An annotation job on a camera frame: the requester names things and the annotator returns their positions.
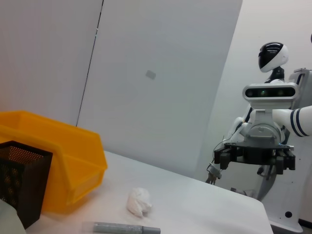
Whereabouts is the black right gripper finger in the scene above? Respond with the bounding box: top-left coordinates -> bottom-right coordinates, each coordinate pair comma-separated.
214,148 -> 235,170
275,150 -> 296,175

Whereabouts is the pale green wavy glass plate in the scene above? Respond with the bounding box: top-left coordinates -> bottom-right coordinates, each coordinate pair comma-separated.
0,198 -> 26,234

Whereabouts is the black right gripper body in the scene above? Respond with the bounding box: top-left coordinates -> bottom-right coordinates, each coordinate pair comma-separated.
223,141 -> 295,166

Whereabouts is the right wrist camera housing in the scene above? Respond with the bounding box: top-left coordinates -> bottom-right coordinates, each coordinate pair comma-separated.
242,82 -> 300,124

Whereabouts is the grey marker pen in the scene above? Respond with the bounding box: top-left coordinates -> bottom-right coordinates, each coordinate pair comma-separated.
82,221 -> 161,234

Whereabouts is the white background robot body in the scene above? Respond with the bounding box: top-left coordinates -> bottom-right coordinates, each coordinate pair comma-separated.
253,68 -> 312,234

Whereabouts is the black white humanoid robot head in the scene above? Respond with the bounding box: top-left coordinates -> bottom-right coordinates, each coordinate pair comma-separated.
257,42 -> 290,74

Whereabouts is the yellow plastic storage bin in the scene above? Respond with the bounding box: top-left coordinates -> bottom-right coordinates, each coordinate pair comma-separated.
0,111 -> 108,215

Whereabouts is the black mesh pen holder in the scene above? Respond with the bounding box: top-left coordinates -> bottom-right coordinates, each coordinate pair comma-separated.
0,140 -> 54,230

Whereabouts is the white paper ball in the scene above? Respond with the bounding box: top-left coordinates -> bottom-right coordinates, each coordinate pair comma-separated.
126,187 -> 153,218

